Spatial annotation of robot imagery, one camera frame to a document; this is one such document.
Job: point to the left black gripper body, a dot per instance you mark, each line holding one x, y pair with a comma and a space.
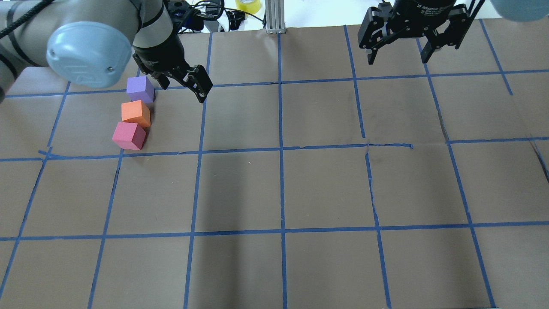
159, 55

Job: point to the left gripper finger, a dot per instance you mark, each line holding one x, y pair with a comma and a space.
162, 80
195, 79

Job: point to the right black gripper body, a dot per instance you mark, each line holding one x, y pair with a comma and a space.
418, 15

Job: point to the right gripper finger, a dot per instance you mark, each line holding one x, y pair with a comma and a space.
446, 36
375, 32

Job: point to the orange foam block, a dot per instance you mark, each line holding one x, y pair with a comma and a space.
136, 112

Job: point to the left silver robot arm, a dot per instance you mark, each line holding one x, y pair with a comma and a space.
90, 42

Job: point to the purple foam block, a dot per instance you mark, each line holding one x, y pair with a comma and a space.
140, 88

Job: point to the red foam block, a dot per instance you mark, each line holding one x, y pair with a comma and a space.
129, 135

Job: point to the yellow tape roll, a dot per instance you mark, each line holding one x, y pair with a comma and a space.
250, 6

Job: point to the aluminium frame post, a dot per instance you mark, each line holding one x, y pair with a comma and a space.
274, 17

